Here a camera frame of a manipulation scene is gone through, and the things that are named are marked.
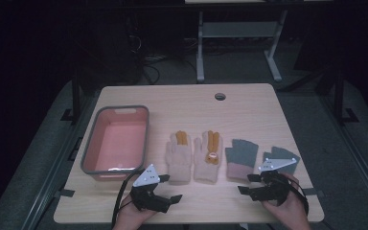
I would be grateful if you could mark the person's right hand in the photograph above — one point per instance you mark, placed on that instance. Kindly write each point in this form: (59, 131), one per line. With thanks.
(289, 211)

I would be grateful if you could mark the pink plastic basin grey rim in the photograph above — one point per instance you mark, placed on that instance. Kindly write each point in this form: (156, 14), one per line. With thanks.
(118, 143)

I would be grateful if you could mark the white metal desk frame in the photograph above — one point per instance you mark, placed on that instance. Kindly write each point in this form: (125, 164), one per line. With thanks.
(236, 29)

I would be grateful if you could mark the plain beige glove orange fingers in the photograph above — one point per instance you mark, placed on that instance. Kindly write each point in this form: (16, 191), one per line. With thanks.
(179, 159)

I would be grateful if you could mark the black metal stand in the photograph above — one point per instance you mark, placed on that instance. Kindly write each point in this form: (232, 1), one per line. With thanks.
(75, 96)
(339, 96)

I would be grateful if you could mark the beige glove with bear face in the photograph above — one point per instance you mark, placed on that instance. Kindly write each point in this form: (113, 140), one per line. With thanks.
(204, 174)

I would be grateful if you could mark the grey tape strip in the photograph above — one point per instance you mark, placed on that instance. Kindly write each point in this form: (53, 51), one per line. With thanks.
(65, 193)
(313, 192)

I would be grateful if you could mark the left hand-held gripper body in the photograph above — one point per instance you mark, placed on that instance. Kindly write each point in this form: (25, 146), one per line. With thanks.
(147, 177)

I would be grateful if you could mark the person's left hand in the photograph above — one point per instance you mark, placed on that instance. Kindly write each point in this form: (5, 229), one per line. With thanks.
(131, 218)

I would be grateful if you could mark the grey metal floor rail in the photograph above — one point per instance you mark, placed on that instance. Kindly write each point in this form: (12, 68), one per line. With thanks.
(362, 172)
(44, 185)

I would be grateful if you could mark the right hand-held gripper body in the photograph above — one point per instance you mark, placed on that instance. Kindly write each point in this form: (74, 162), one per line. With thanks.
(273, 185)

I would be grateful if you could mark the grey fingerless glove pink cuff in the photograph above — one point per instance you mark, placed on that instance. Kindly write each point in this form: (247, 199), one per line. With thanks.
(282, 152)
(241, 153)

